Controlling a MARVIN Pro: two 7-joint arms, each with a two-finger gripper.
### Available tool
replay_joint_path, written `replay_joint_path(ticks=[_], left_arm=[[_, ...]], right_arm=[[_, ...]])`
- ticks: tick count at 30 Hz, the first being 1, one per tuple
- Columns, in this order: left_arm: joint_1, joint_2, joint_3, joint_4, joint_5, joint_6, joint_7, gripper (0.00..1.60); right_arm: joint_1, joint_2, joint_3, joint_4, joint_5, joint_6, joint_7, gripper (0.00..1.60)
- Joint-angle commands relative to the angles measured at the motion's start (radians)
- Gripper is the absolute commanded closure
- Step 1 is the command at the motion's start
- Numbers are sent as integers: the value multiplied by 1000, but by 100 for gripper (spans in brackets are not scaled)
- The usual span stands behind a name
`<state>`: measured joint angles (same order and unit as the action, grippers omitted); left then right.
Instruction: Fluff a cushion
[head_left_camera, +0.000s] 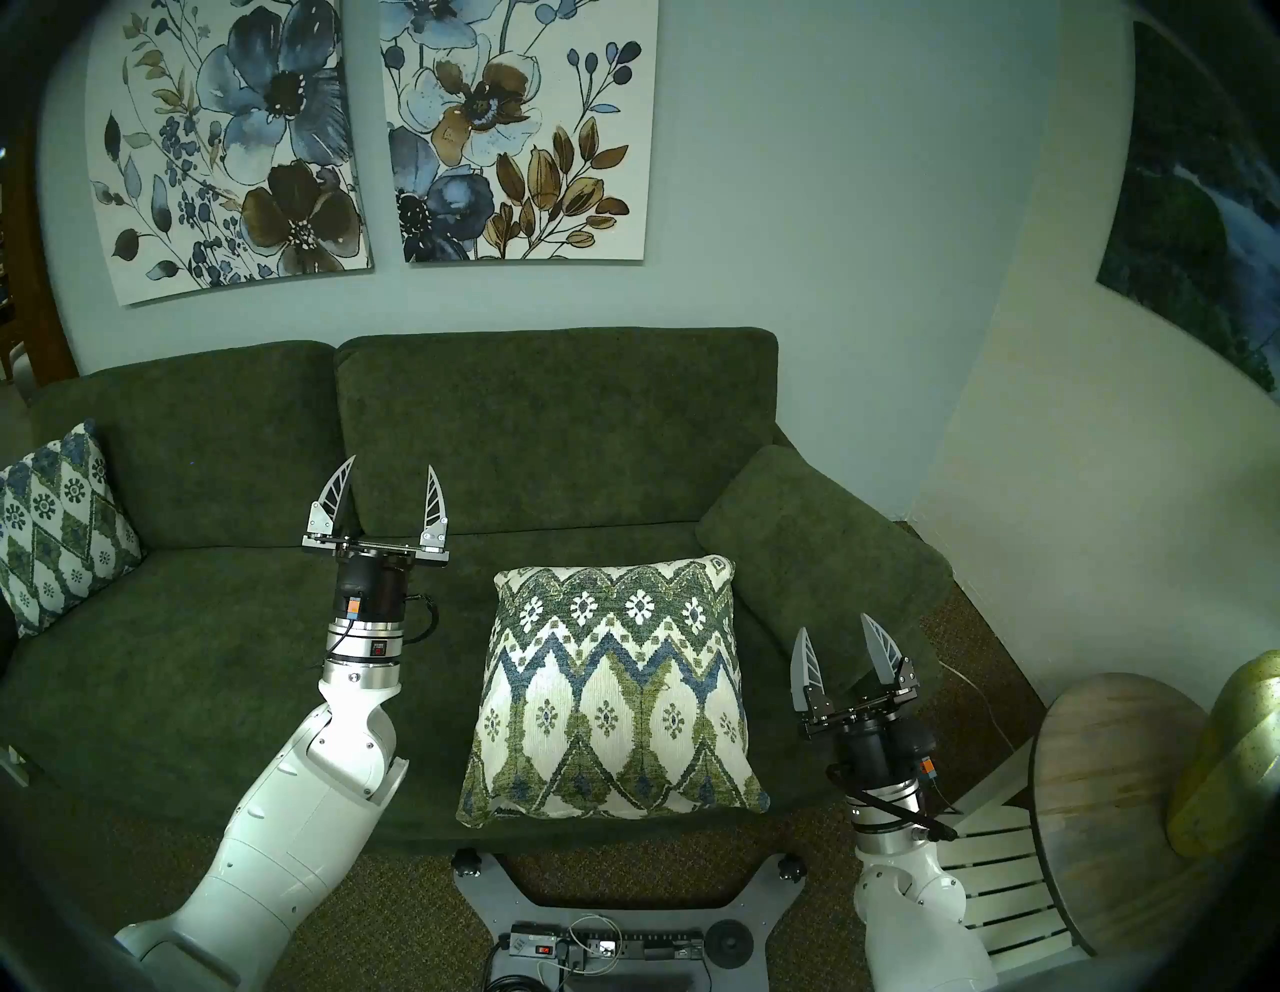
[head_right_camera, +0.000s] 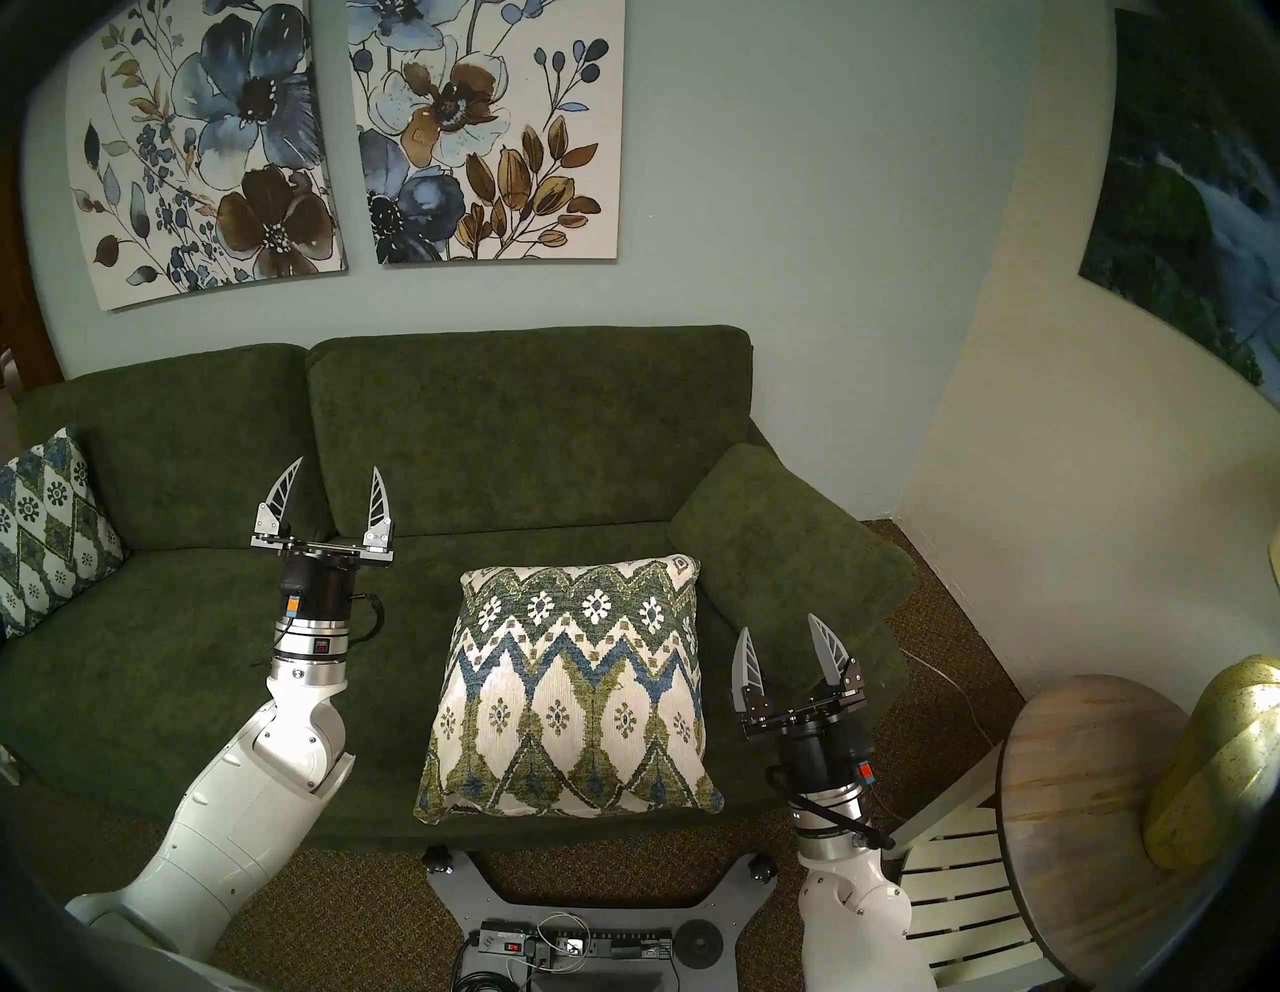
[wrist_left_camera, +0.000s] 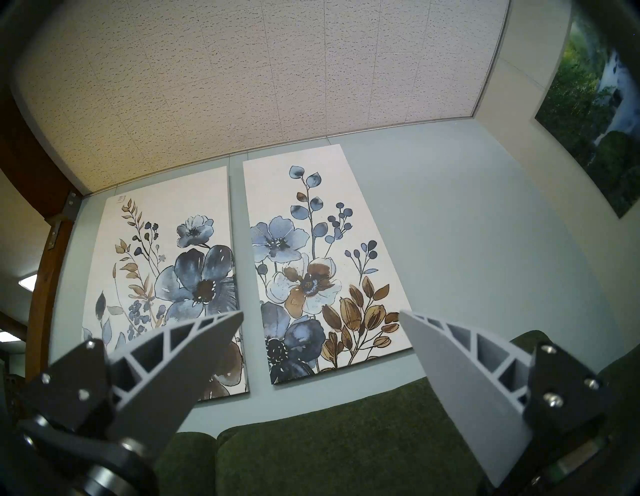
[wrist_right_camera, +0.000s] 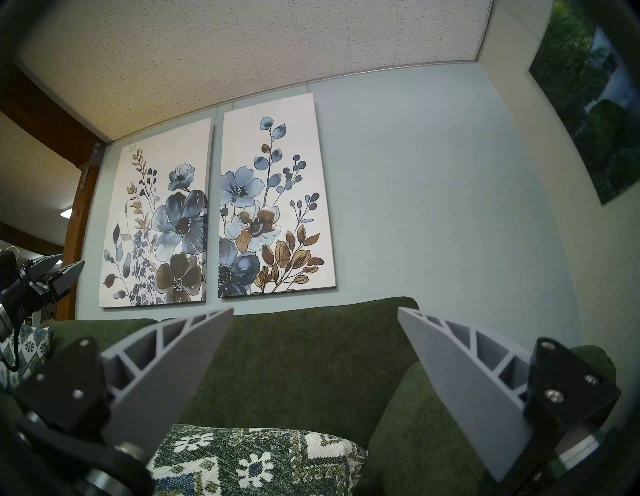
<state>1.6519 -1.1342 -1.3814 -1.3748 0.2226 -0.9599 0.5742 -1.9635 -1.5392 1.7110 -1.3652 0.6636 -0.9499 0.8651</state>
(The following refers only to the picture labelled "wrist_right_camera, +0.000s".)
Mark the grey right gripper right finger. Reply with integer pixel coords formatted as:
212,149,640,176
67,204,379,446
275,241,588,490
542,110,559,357
397,306,621,483

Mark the forest waterfall wall picture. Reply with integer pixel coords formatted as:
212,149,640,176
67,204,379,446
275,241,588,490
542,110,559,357
528,0,640,206

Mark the brown leaf flower canvas painting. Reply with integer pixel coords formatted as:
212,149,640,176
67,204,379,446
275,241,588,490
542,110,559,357
218,92,337,299

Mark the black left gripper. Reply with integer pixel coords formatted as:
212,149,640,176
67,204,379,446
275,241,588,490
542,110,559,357
0,250,86,321

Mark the dark green fabric sofa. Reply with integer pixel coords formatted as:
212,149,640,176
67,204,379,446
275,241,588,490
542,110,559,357
30,297,616,496

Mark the green blue patterned cushion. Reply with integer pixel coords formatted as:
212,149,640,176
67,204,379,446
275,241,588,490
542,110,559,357
0,325,56,393
147,424,368,496

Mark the metal door frame bracket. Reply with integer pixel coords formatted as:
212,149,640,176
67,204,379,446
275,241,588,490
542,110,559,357
77,141,106,191

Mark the blue flower canvas painting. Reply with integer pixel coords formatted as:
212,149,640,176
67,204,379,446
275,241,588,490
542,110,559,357
98,117,213,308

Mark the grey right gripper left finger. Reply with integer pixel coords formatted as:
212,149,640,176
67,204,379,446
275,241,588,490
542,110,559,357
12,307,234,466

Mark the brown wooden door frame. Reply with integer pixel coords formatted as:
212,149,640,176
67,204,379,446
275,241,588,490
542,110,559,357
62,142,106,321

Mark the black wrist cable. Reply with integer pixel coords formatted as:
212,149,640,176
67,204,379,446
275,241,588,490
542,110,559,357
8,320,23,372

